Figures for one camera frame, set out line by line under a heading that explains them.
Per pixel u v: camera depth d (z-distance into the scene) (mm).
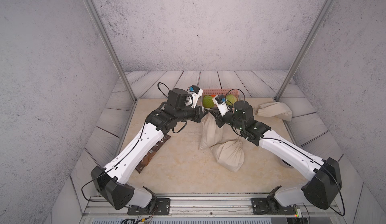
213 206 745
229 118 665
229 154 813
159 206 727
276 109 1020
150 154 906
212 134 825
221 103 622
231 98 1109
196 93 605
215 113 664
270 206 645
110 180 387
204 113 682
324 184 390
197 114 596
